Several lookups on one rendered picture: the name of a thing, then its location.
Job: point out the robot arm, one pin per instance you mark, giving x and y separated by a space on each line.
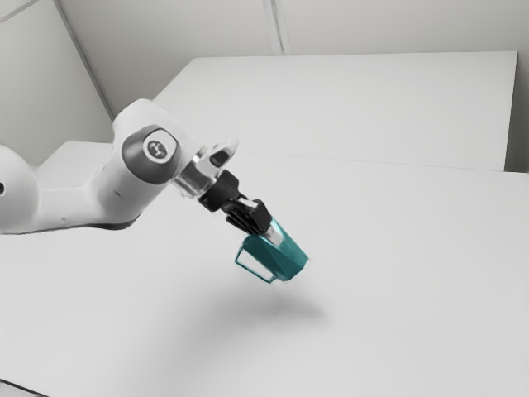
82 186

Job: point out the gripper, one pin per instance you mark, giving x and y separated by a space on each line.
221 191

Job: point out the teal faceted mug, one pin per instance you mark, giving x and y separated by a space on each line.
276 258

